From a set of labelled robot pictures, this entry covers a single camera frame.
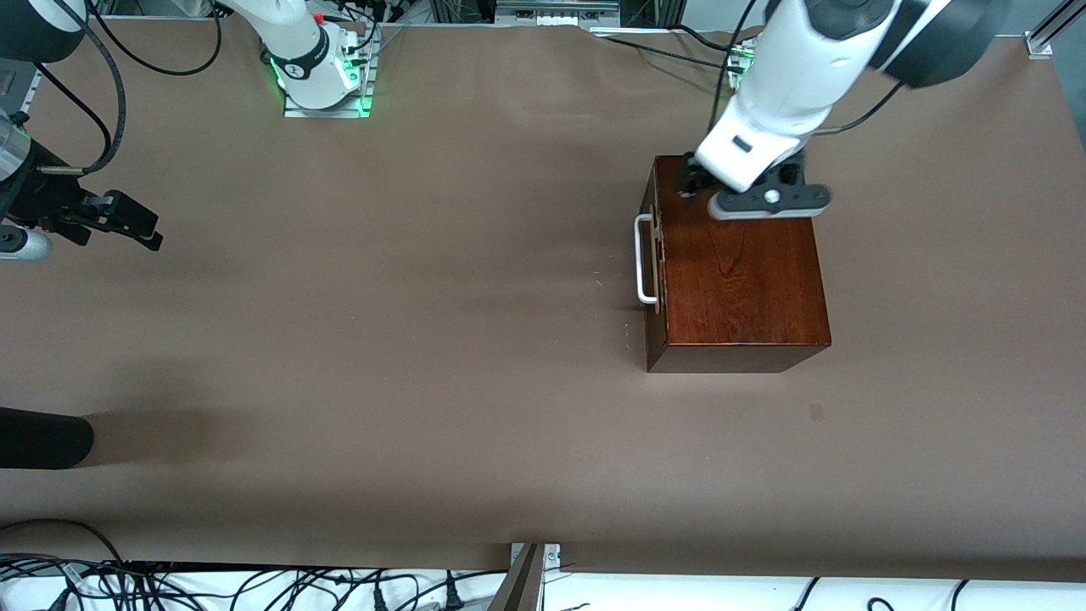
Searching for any black ribbed cylinder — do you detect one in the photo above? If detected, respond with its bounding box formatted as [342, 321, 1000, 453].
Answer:
[0, 407, 95, 470]

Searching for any aluminium table edge rail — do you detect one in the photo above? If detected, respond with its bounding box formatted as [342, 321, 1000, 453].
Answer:
[0, 64, 43, 115]

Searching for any dark brown wooden drawer case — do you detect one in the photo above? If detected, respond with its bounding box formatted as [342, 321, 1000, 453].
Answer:
[642, 155, 832, 374]

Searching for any brown table cover sheet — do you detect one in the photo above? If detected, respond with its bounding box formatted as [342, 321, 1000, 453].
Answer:
[0, 17, 1086, 585]

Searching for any light wooden drawer white handle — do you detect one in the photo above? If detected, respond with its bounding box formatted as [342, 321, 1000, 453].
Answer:
[635, 161, 669, 345]

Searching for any aluminium corner profile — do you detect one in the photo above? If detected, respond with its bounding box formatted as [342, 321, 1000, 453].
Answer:
[1025, 0, 1086, 59]

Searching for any silver corner bracket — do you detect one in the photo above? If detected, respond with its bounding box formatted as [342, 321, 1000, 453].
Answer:
[509, 543, 563, 571]

